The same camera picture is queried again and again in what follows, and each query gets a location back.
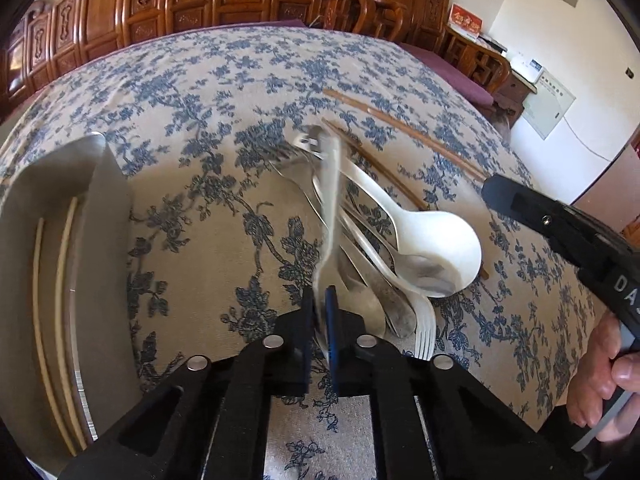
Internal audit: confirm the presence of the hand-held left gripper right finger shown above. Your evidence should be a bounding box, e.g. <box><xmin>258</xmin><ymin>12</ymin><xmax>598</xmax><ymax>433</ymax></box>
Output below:
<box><xmin>324</xmin><ymin>286</ymin><xmax>586</xmax><ymax>480</ymax></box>

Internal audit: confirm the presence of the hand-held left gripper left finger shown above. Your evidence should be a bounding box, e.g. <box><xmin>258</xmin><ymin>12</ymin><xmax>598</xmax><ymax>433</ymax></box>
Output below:
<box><xmin>60</xmin><ymin>287</ymin><xmax>321</xmax><ymax>480</ymax></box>

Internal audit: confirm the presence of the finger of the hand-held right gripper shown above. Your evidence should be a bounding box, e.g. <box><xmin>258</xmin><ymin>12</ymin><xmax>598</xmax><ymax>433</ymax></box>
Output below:
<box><xmin>481</xmin><ymin>173</ymin><xmax>627</xmax><ymax>272</ymax></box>

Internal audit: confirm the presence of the metal spoon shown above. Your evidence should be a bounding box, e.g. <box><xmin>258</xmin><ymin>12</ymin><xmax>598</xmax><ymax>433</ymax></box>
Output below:
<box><xmin>272</xmin><ymin>160</ymin><xmax>388</xmax><ymax>341</ymax></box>
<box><xmin>310</xmin><ymin>170</ymin><xmax>418</xmax><ymax>338</ymax></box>

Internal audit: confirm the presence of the white plastic fork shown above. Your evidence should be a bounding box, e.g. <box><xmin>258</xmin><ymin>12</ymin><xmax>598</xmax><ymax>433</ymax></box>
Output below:
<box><xmin>340</xmin><ymin>210</ymin><xmax>438</xmax><ymax>362</ymax></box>

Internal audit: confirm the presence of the metal fork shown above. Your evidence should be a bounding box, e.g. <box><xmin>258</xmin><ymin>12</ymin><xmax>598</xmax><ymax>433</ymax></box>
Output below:
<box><xmin>292</xmin><ymin>127</ymin><xmax>346</xmax><ymax>361</ymax></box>

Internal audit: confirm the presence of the large white plastic spoon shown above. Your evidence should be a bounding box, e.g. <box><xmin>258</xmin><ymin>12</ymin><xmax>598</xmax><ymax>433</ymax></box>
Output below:
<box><xmin>337</xmin><ymin>152</ymin><xmax>483</xmax><ymax>293</ymax></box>

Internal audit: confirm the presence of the metal tray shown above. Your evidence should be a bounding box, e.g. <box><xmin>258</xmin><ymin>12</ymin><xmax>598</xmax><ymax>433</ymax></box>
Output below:
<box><xmin>0</xmin><ymin>132</ymin><xmax>146</xmax><ymax>461</ymax></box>

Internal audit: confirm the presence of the person's right hand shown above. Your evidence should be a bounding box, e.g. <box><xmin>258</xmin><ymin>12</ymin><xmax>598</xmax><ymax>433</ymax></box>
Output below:
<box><xmin>567</xmin><ymin>310</ymin><xmax>640</xmax><ymax>443</ymax></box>

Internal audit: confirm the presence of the grey mop head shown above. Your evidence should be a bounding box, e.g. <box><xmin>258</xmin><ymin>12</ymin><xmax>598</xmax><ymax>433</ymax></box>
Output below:
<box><xmin>492</xmin><ymin>105</ymin><xmax>513</xmax><ymax>142</ymax></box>

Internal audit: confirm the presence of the brown wooden door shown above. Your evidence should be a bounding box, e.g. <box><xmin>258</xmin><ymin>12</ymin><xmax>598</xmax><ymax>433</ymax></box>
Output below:
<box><xmin>572</xmin><ymin>125</ymin><xmax>640</xmax><ymax>243</ymax></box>

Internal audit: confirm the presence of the white electric panel box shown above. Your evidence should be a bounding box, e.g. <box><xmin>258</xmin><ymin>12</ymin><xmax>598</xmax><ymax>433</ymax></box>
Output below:
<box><xmin>522</xmin><ymin>72</ymin><xmax>577</xmax><ymax>141</ymax></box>

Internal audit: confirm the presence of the wooden side table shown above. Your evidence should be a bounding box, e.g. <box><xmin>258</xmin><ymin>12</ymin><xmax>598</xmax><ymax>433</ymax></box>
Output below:
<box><xmin>499</xmin><ymin>70</ymin><xmax>538</xmax><ymax>113</ymax></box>

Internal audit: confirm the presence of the white electronic device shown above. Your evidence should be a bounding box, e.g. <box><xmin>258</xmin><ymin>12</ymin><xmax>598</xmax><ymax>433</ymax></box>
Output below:
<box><xmin>510</xmin><ymin>57</ymin><xmax>546</xmax><ymax>84</ymax></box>

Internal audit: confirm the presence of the purple armchair cushion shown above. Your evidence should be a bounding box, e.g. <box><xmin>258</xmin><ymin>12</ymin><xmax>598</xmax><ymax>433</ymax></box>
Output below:
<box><xmin>400</xmin><ymin>41</ymin><xmax>497</xmax><ymax>107</ymax></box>

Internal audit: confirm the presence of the stack of papers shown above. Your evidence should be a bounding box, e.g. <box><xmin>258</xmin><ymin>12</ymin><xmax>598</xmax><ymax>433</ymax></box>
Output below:
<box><xmin>479</xmin><ymin>35</ymin><xmax>509</xmax><ymax>57</ymax></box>

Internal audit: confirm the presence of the red box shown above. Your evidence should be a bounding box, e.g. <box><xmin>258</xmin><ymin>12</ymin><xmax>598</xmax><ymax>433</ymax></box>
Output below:
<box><xmin>447</xmin><ymin>4</ymin><xmax>485</xmax><ymax>41</ymax></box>

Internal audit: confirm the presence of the blue floral tablecloth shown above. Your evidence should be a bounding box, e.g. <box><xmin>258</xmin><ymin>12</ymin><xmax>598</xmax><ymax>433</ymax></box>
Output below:
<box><xmin>0</xmin><ymin>25</ymin><xmax>601</xmax><ymax>480</ymax></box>

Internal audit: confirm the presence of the carved wooden armchair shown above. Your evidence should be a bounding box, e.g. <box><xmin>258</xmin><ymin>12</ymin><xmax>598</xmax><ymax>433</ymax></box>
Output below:
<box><xmin>315</xmin><ymin>0</ymin><xmax>513</xmax><ymax>126</ymax></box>

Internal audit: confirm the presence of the long purple bench cushion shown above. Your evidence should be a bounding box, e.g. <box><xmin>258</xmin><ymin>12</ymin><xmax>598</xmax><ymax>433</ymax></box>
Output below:
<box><xmin>220</xmin><ymin>19</ymin><xmax>306</xmax><ymax>29</ymax></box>

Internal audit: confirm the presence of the carved wooden bench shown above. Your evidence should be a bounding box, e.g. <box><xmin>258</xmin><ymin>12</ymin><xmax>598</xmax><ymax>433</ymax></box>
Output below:
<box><xmin>0</xmin><ymin>0</ymin><xmax>361</xmax><ymax>116</ymax></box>

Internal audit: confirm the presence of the wall cable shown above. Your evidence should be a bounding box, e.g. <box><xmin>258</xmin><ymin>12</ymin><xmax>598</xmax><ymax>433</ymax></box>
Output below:
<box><xmin>565</xmin><ymin>115</ymin><xmax>615</xmax><ymax>163</ymax></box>

